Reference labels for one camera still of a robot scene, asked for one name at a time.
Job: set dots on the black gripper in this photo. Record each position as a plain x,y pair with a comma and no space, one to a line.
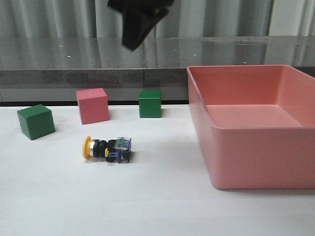
139,18

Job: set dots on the yellow push button switch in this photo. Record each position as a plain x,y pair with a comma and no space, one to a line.
115,150

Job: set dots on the right green wooden cube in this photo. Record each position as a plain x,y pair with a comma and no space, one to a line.
150,104

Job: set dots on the green wooden cube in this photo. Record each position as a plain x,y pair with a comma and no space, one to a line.
36,121
150,104

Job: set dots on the pink wooden cube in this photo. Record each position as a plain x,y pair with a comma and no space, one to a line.
93,105

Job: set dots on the dark glossy counter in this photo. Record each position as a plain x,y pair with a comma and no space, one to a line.
50,71

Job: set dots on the grey curtain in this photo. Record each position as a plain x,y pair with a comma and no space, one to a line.
186,18

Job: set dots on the left green wooden cube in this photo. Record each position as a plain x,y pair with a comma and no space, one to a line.
36,121

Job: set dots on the pink plastic bin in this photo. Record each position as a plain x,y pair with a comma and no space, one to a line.
255,125

